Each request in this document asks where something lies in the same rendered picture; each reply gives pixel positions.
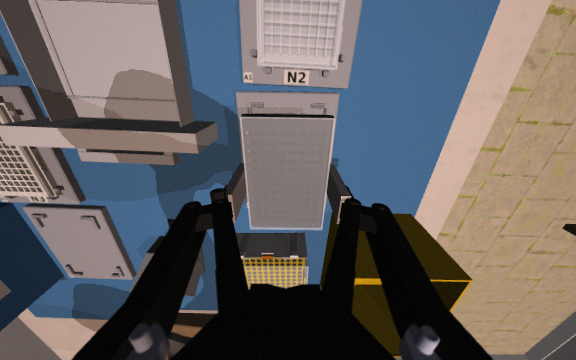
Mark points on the blue bench mat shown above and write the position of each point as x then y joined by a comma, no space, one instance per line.
412,62

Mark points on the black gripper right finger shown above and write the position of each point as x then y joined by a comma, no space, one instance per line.
427,329

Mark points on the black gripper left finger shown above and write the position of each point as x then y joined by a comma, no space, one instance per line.
140,328

